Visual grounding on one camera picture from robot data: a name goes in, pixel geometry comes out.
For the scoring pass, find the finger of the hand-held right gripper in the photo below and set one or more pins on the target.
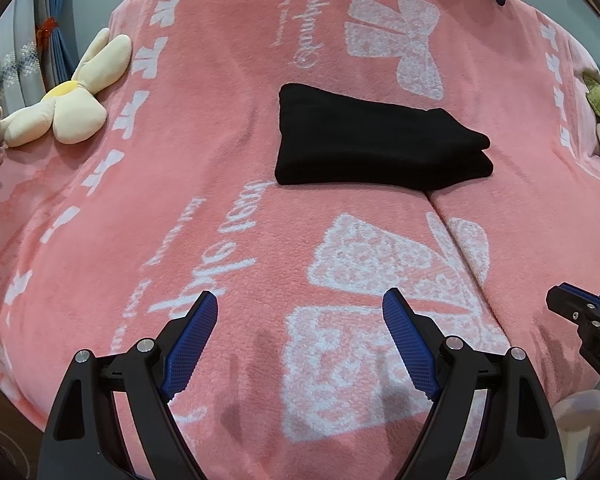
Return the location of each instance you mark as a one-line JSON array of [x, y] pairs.
[[567, 302]]

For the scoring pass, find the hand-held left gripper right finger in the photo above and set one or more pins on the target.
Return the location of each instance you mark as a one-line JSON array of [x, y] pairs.
[[407, 345]]

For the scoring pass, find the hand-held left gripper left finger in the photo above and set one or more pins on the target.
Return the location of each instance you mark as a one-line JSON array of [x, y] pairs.
[[192, 345]]

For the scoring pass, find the black pants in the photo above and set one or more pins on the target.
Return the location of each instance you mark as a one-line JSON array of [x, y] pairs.
[[370, 145]]

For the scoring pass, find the white cloth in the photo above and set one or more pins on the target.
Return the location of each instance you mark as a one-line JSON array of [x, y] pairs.
[[580, 410]]

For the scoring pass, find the pink printed blanket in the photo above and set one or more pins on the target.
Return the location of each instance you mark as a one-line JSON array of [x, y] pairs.
[[205, 160]]

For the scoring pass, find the brown round stool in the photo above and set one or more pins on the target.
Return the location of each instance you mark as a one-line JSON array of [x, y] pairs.
[[0, 430]]

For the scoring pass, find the cream flower plush toy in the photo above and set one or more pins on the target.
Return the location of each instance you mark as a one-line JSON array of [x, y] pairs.
[[75, 110]]

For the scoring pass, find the white curtain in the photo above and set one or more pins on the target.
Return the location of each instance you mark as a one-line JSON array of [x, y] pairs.
[[10, 60]]

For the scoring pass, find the red curtain tie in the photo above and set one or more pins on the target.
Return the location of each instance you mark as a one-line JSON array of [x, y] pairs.
[[46, 30]]

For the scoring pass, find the blue curtain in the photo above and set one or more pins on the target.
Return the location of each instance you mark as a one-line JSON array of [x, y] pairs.
[[65, 5]]

